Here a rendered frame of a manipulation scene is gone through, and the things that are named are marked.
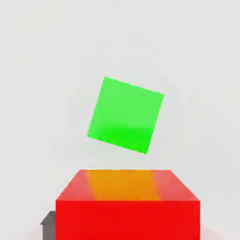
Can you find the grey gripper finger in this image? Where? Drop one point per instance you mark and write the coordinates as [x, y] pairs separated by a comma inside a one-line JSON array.
[[49, 227]]

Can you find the small green cube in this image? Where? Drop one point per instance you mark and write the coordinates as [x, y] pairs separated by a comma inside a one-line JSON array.
[[125, 114]]

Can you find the small red cube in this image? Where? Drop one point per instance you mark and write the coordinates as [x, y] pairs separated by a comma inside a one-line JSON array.
[[127, 219]]

